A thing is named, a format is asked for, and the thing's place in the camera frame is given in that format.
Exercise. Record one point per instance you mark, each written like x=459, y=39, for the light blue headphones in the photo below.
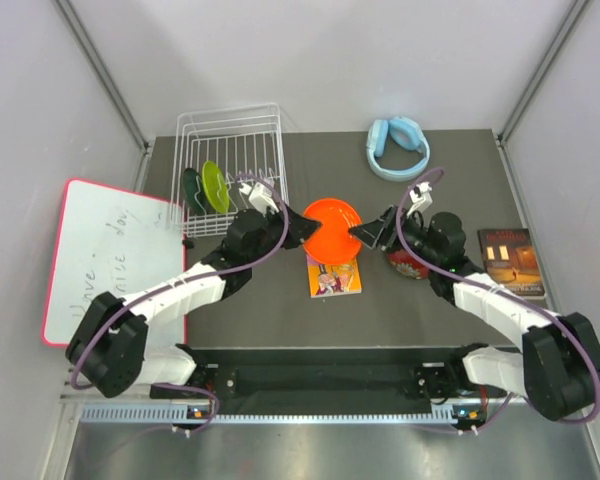
x=406, y=134

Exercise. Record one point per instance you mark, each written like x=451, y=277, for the Roald Dahl paperback book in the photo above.
x=333, y=280

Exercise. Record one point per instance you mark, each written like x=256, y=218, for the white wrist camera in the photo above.
x=421, y=198
x=259, y=197

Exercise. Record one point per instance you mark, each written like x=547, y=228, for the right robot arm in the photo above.
x=556, y=366

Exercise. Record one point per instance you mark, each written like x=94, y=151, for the red floral plate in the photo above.
x=405, y=264

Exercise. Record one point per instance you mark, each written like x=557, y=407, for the lime green plate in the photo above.
x=215, y=187

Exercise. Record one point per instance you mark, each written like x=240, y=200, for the dark cover paperback book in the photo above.
x=509, y=258

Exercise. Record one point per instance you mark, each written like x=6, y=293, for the orange plate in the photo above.
x=332, y=244

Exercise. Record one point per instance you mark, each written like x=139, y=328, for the dark teal plate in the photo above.
x=194, y=195

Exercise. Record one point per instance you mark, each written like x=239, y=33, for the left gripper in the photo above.
x=298, y=227

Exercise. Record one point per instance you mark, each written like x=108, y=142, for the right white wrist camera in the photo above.
x=421, y=198

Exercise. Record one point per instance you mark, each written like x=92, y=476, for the white wire dish rack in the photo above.
x=238, y=140

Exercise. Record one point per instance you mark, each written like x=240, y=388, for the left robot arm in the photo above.
x=109, y=350

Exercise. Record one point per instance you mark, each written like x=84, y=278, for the pink framed whiteboard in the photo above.
x=109, y=239

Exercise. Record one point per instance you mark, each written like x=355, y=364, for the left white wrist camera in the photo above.
x=259, y=197

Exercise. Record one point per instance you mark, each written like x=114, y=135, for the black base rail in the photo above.
x=412, y=372

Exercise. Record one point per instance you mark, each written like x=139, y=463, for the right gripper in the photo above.
x=370, y=232

